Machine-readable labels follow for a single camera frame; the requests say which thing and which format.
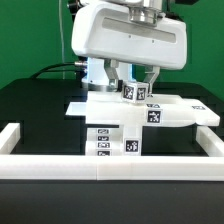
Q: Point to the white tag sheet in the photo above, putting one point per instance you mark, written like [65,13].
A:
[76,109]

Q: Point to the white left fence rail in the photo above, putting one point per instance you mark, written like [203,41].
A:
[9,137]

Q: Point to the white front fence rail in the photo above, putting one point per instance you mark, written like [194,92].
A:
[46,167]

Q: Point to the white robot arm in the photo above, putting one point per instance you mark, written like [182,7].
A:
[140,11]

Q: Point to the white right fence rail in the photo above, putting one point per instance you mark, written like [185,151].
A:
[210,142]

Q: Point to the white fence rail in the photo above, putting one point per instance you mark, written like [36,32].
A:
[210,142]
[9,137]
[46,167]

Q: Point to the white chair seat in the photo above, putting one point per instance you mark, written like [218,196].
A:
[130,141]

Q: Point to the white chair back frame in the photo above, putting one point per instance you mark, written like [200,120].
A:
[158,111]

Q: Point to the tagged white cube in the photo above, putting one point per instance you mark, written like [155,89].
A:
[134,92]

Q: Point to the black camera stand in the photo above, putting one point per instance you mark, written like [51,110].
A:
[72,5]

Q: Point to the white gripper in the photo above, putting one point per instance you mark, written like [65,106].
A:
[104,30]

